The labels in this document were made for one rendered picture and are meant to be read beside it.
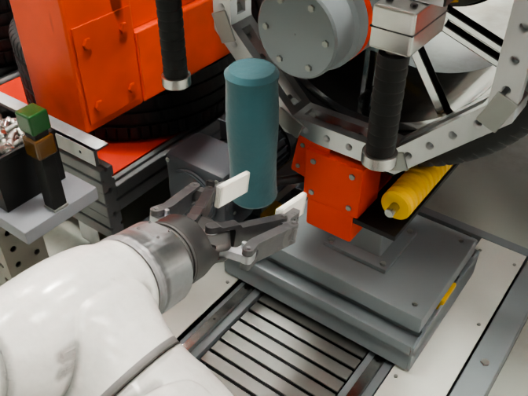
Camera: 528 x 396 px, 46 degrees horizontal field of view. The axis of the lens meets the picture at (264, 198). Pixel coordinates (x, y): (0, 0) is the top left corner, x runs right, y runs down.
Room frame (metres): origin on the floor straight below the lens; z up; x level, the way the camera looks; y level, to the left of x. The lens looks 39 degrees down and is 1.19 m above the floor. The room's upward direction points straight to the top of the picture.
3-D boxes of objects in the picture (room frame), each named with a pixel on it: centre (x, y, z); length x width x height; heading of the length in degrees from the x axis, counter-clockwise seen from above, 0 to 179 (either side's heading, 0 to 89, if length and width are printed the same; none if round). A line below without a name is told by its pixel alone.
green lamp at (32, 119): (0.91, 0.39, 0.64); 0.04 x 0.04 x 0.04; 54
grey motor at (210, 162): (1.26, 0.04, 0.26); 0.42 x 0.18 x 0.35; 144
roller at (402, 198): (0.93, -0.30, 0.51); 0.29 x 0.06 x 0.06; 144
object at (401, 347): (1.08, -0.21, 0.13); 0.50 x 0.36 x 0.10; 54
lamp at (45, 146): (0.91, 0.39, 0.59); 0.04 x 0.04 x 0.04; 54
